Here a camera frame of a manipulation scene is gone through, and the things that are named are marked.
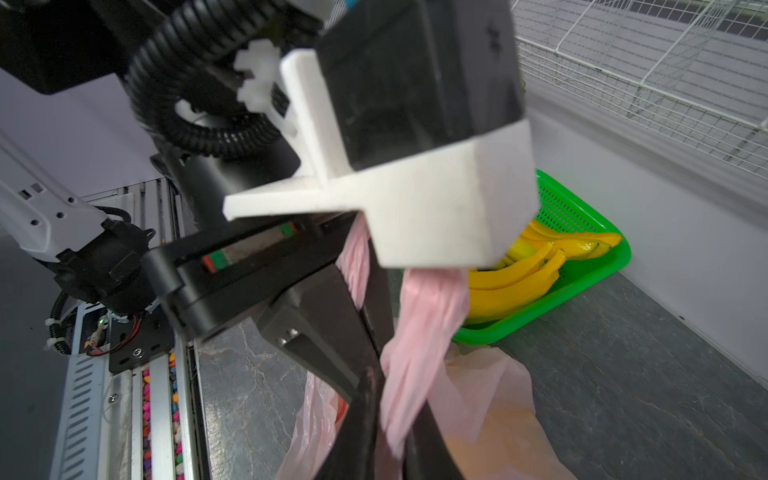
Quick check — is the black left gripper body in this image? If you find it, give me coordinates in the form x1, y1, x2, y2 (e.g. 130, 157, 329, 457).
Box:
142, 213, 355, 341

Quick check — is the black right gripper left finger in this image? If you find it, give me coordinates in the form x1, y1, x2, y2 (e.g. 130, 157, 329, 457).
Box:
314, 367, 384, 480

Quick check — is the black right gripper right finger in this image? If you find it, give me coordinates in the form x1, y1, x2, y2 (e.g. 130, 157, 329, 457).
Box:
403, 403, 464, 480

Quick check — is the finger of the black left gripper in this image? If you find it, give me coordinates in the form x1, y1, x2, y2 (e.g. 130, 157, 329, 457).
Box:
360, 240, 395, 354
256, 264, 378, 401

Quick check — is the pink plastic bag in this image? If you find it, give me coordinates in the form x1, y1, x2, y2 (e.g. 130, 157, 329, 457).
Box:
275, 212, 580, 480

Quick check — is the yellow banana bunch in basket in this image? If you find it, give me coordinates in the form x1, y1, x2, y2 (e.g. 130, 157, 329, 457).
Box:
465, 220, 623, 325

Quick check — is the green plastic basket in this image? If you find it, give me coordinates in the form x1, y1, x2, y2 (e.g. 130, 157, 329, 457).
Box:
455, 171, 632, 345

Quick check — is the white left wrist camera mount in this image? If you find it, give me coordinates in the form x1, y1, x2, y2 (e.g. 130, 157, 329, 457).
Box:
223, 0, 541, 269

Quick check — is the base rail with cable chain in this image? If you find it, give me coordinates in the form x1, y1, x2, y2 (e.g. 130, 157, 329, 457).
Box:
44, 176, 211, 480

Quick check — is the black corrugated cable conduit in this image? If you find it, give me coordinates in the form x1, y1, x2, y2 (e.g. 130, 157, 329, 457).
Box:
124, 0, 325, 160

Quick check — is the white wire wall shelf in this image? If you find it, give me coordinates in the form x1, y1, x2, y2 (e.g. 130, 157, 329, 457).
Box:
510, 1, 767, 180

